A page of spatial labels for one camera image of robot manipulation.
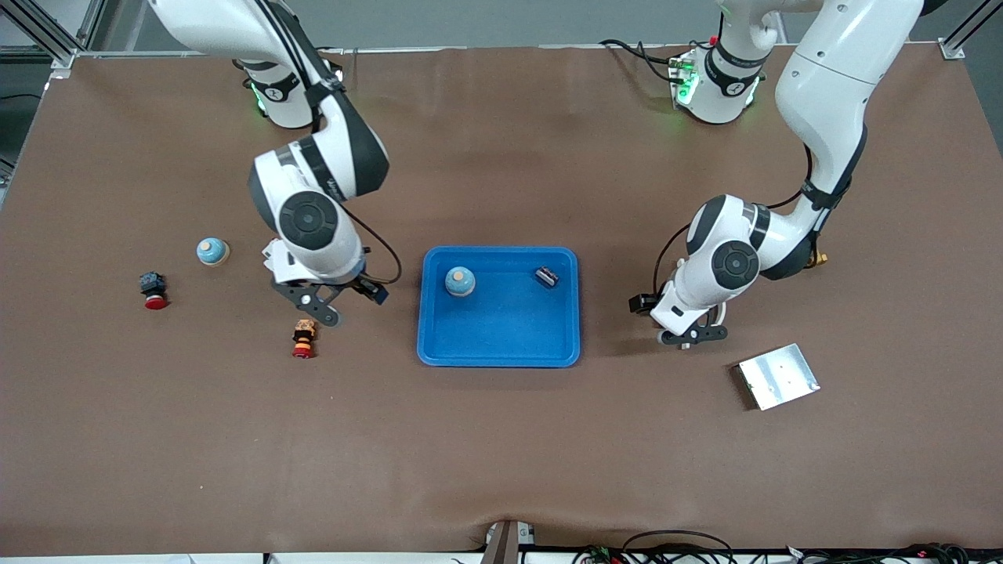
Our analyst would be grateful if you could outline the silver aluminium plate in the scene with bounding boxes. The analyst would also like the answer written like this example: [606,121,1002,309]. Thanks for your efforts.
[734,342,821,412]

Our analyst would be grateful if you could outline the black cable loop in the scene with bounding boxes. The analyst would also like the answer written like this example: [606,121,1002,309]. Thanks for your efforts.
[621,530,737,564]

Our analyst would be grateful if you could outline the black cable bundle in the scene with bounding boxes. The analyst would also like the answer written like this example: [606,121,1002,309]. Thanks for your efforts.
[784,542,1003,564]

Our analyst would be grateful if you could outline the brown table mat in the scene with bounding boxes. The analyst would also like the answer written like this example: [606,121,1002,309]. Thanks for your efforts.
[0,43,1003,557]

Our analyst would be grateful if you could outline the blue plastic tray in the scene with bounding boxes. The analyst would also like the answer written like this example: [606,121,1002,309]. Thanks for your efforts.
[416,246,581,369]

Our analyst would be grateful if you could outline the camera stand post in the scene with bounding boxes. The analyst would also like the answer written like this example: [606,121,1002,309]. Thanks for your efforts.
[483,520,537,564]

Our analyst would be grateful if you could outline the aluminium frame post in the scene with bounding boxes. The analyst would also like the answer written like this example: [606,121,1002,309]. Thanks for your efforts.
[0,0,107,79]
[939,0,1003,62]

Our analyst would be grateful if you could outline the orange red emergency button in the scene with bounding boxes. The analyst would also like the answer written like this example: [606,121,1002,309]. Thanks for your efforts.
[291,317,318,360]

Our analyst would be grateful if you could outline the black base power cable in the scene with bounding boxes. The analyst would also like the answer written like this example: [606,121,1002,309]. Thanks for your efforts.
[599,38,675,83]

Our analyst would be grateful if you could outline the red push button switch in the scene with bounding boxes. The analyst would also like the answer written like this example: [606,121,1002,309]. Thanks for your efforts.
[139,270,169,311]

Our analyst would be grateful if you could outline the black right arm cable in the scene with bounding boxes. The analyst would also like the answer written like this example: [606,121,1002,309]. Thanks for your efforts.
[266,0,403,284]

